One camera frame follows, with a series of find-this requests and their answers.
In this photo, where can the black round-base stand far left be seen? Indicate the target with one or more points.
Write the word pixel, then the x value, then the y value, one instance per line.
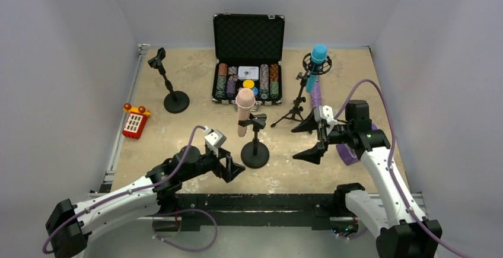
pixel 175 101

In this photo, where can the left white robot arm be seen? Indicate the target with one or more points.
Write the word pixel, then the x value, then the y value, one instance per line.
pixel 72 225

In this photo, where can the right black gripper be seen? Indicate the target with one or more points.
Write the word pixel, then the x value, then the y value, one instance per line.
pixel 322 135

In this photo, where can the red yellow toy block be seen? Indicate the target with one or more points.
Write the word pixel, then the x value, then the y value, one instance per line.
pixel 135 121

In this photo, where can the black poker chip case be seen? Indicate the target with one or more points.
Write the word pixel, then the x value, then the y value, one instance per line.
pixel 247 40

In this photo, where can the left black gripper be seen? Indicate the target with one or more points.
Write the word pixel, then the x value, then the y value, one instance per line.
pixel 222 162

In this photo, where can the black round-base mic stand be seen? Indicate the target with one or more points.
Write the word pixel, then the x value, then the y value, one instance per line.
pixel 255 154

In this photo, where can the purple glitter microphone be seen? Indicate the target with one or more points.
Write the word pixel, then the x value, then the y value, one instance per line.
pixel 316 99

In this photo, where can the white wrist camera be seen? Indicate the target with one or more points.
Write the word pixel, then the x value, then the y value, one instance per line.
pixel 325 116
pixel 214 139

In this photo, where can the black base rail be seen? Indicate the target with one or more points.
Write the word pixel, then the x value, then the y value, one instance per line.
pixel 317 211

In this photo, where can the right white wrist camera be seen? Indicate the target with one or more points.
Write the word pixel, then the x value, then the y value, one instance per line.
pixel 325 116

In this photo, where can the white card deck box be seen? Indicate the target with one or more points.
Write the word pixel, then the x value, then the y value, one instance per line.
pixel 248 72

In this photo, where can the pink microphone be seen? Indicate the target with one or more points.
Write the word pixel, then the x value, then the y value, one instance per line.
pixel 245 100

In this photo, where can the black tripod shock-mount stand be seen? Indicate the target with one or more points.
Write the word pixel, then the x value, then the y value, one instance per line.
pixel 294 113

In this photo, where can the yellow poker chip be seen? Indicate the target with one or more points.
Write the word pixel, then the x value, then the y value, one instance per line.
pixel 248 84

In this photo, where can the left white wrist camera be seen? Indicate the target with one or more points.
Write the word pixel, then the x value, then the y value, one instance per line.
pixel 214 139

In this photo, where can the blue microphone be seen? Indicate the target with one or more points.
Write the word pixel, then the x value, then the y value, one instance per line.
pixel 318 57

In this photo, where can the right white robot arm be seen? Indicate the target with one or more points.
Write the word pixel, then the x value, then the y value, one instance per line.
pixel 400 227

